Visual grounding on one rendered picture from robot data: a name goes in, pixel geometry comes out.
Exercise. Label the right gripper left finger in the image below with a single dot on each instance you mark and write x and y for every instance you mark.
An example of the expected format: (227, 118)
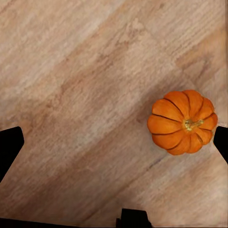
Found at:
(11, 142)

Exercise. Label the pumpkin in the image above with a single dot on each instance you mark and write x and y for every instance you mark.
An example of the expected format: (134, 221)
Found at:
(182, 122)

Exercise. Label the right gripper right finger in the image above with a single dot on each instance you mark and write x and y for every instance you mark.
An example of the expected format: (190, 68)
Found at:
(221, 141)

